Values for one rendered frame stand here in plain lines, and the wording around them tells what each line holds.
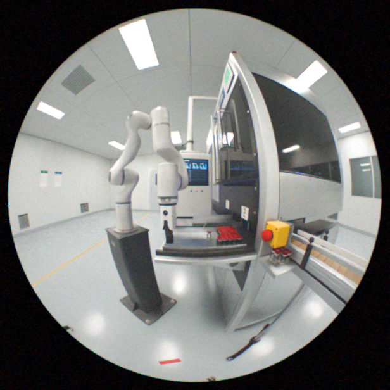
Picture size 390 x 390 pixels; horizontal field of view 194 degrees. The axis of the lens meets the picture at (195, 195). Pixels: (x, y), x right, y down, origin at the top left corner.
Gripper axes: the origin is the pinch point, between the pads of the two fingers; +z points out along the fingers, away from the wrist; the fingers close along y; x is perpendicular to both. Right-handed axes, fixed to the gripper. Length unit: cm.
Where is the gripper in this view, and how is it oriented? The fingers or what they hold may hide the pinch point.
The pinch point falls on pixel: (169, 239)
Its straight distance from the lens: 54.8
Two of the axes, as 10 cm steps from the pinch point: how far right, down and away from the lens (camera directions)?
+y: 0.0, -0.5, 10.0
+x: -10.0, 0.1, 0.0
